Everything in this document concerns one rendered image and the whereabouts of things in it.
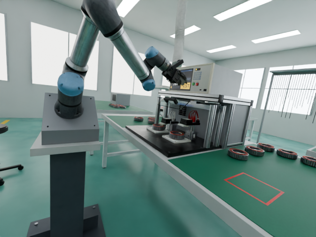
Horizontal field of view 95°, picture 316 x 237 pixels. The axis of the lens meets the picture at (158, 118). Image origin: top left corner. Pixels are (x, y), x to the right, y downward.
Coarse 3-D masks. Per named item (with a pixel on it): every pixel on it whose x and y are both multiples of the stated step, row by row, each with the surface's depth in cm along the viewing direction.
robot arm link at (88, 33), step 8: (88, 16) 61; (80, 24) 66; (88, 24) 64; (80, 32) 67; (88, 32) 67; (96, 32) 68; (80, 40) 69; (88, 40) 69; (96, 40) 73; (80, 48) 72; (88, 48) 73; (72, 56) 75; (80, 56) 74; (88, 56) 77; (64, 64) 79; (72, 64) 77; (80, 64) 78; (64, 72) 77; (80, 72) 80
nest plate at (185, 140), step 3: (162, 135) 107; (165, 135) 107; (168, 135) 108; (165, 138) 104; (168, 138) 101; (171, 138) 102; (186, 138) 106; (171, 141) 98; (174, 141) 96; (177, 141) 97; (180, 141) 97; (183, 141) 99; (186, 141) 100; (189, 141) 102
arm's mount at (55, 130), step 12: (48, 96) 87; (84, 96) 99; (48, 108) 82; (84, 108) 93; (48, 120) 78; (60, 120) 81; (72, 120) 84; (84, 120) 88; (96, 120) 92; (48, 132) 75; (60, 132) 78; (72, 132) 81; (84, 132) 85; (96, 132) 88; (48, 144) 76
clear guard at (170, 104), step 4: (164, 100) 96; (180, 100) 85; (184, 100) 83; (188, 100) 81; (192, 100) 81; (196, 100) 84; (160, 104) 95; (164, 104) 92; (168, 104) 89; (172, 104) 87; (176, 104) 84; (180, 104) 82; (184, 104) 80; (176, 108) 81; (180, 108) 79
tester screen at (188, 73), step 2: (186, 70) 115; (188, 70) 113; (190, 70) 111; (182, 72) 119; (184, 72) 117; (186, 72) 115; (188, 72) 113; (190, 72) 111; (184, 74) 117; (186, 74) 115; (188, 74) 113; (190, 74) 111; (186, 76) 115; (188, 76) 113; (190, 76) 111; (190, 80) 111; (188, 82) 113; (172, 84) 130; (176, 86) 125; (178, 86) 123; (180, 86) 121; (170, 88) 132; (172, 88) 130; (174, 88) 127; (176, 88) 125; (178, 88) 123; (180, 88) 121
